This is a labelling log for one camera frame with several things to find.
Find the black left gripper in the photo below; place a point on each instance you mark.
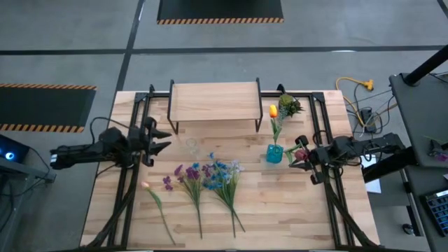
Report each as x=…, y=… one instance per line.
x=141, y=141

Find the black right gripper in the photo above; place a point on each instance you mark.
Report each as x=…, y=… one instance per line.
x=318, y=157

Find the dark red artificial tulip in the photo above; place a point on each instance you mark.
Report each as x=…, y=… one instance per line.
x=301, y=154

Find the teal glass vase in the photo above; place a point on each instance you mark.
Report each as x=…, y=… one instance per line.
x=274, y=155

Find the clear glass vase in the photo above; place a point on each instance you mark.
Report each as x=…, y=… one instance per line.
x=192, y=143

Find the purple artificial flower bunch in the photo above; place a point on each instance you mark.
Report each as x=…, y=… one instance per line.
x=192, y=173

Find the pink artificial tulip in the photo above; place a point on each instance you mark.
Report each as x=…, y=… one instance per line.
x=145, y=184

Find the yellow orange artificial tulip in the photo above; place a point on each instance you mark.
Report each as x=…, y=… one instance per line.
x=273, y=111

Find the blue artificial flower bunch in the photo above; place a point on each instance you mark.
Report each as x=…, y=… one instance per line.
x=218, y=175

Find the white artificial flower bunch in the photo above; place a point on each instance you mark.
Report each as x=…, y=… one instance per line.
x=236, y=164

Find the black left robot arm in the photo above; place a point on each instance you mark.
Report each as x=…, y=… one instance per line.
x=84, y=154

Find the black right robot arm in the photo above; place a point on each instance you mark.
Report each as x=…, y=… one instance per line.
x=378, y=143

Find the spare purple artificial flowers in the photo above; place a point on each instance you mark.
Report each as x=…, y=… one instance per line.
x=439, y=155

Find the green succulent plant in pot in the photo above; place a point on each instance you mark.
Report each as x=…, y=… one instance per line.
x=290, y=101

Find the white paper sheet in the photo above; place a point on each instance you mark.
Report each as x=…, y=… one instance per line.
x=372, y=185

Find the black power strip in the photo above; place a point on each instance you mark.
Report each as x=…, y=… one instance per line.
x=367, y=117

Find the black diagonal support beam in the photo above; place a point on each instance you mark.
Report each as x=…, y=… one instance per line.
x=388, y=166

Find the dark grey desk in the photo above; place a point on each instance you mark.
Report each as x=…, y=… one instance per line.
x=420, y=182

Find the long black hazard-striped floor mat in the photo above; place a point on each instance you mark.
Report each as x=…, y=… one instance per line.
x=42, y=106

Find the black caster wheel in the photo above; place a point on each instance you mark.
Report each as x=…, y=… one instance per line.
x=407, y=229

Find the grey side table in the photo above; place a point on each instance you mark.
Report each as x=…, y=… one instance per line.
x=427, y=115

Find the grey metal computer stand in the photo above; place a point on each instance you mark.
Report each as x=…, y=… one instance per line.
x=24, y=171

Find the wide black hazard-striped floor mat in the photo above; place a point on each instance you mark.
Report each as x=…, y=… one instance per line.
x=220, y=8

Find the keyboard with colourful keys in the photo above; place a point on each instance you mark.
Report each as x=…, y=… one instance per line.
x=439, y=210

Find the computer with blue light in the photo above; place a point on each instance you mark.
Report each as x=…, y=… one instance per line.
x=10, y=154

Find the black round pole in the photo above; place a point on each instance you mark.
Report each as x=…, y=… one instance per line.
x=427, y=64

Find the black aluminium rig frame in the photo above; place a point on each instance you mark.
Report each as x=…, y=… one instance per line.
x=308, y=94

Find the wooden shelf with black frame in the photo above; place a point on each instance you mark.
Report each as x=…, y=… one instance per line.
x=215, y=101

